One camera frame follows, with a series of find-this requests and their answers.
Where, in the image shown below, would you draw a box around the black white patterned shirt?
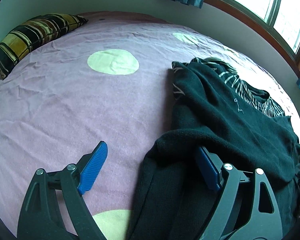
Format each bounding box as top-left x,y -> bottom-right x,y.
191,57 -> 285,118

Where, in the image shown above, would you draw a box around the black knit sweater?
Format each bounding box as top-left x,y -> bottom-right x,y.
127,62 -> 300,239

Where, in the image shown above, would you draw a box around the pink bedsheet green dots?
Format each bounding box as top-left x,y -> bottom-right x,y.
0,12 -> 300,239

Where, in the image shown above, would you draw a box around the wooden framed window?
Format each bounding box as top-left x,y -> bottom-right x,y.
205,0 -> 300,75

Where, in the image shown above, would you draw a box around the black yellow striped pillow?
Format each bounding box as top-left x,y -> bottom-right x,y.
0,14 -> 88,79

